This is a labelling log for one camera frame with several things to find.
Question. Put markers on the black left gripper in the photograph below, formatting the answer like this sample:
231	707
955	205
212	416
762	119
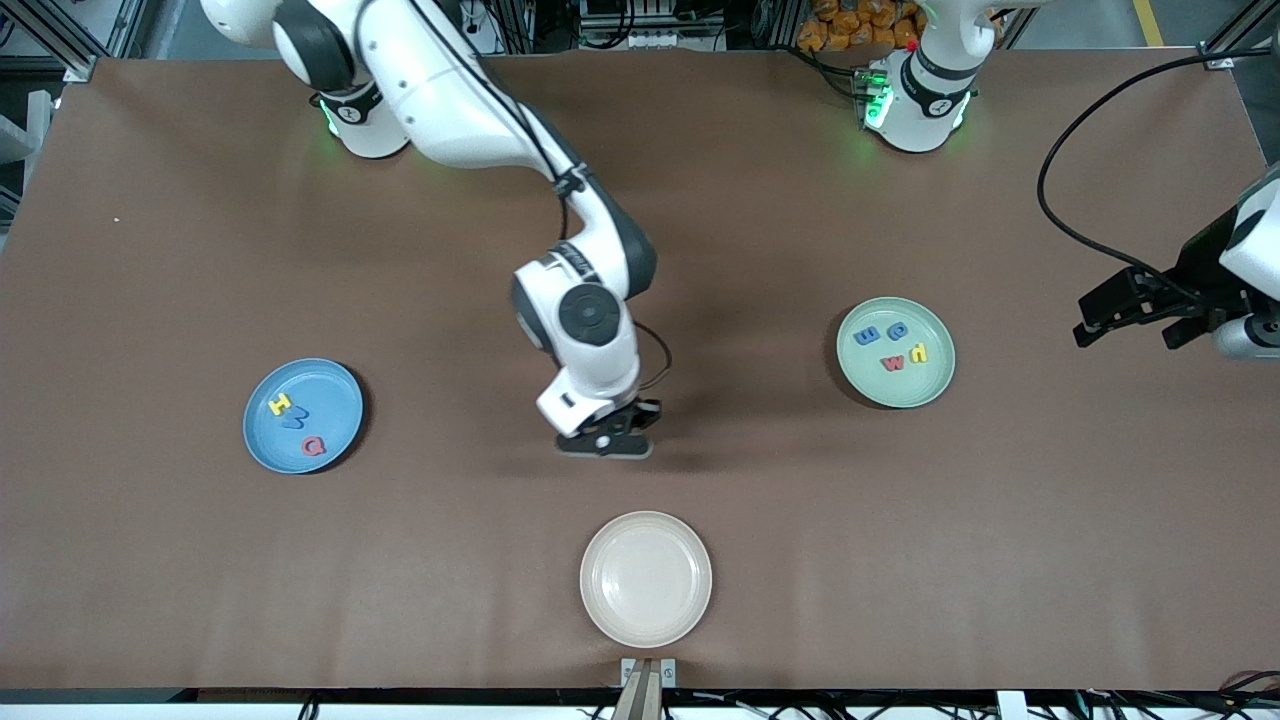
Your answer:
1195	272

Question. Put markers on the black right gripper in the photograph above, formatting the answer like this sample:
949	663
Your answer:
644	417

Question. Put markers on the yellow foam lowercase h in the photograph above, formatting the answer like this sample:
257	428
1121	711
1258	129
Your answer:
917	352

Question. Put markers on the blue foam lowercase a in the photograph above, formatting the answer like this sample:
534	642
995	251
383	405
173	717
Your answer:
903	335

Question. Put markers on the blue foam lowercase m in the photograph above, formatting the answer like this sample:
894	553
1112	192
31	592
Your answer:
866	335

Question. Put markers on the red foam letter Q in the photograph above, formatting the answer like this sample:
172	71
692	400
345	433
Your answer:
308	447

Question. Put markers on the blue foam uppercase M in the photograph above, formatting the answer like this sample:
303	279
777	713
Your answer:
294	419

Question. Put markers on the yellow foam letter H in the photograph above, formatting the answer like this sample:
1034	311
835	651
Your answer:
280	404

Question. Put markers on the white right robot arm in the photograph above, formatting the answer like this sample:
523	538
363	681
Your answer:
450	90

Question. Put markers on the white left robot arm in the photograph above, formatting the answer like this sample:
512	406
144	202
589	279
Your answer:
930	100

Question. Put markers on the beige plate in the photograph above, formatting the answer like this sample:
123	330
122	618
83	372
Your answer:
646	579

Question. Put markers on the green plate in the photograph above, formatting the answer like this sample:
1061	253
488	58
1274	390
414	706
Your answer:
895	388

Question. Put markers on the blue plate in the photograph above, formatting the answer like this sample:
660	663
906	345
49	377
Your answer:
330	395

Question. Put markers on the electronics rack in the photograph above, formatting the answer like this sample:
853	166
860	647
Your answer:
650	38

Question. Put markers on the orange bagged items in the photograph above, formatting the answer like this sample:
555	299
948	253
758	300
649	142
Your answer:
850	25

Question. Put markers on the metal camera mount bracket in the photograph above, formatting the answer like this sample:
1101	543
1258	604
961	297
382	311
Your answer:
648	690

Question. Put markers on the aluminium frame post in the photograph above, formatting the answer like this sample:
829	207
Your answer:
1218	55
80	68

